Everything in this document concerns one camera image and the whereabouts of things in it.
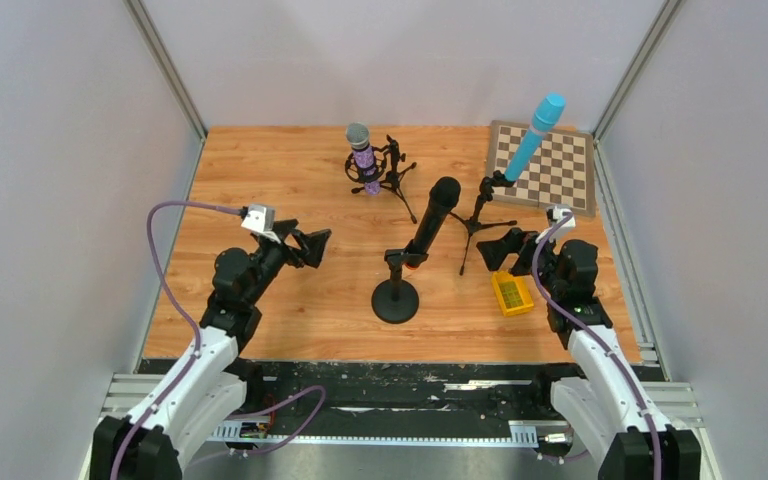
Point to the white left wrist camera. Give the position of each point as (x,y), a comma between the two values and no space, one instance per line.
(257,218)

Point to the black tripod clip stand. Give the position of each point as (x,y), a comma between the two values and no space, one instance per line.
(473,224)

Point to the tripod stand with shock mount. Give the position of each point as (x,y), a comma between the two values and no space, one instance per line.
(383,171)

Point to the yellow toy brick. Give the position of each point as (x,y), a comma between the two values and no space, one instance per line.
(512,294)

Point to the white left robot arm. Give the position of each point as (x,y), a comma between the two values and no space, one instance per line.
(157,438)

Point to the purple glitter microphone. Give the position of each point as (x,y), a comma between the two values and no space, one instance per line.
(363,157)

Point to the wooden chessboard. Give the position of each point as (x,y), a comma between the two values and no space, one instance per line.
(561,171)

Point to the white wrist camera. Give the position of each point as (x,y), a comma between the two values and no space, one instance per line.
(560,213)
(257,218)

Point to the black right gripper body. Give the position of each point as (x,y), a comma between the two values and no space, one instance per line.
(523,244)

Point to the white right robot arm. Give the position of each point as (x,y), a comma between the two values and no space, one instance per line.
(619,424)

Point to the blue toy microphone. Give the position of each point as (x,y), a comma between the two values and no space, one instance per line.
(544,118)

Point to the round base microphone stand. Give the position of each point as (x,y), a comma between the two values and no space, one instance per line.
(396,301)

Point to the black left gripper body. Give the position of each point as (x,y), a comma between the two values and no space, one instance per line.
(292,242)

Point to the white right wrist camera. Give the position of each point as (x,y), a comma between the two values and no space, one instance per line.
(560,213)

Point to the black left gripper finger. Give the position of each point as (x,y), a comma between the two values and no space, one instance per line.
(312,246)
(282,229)

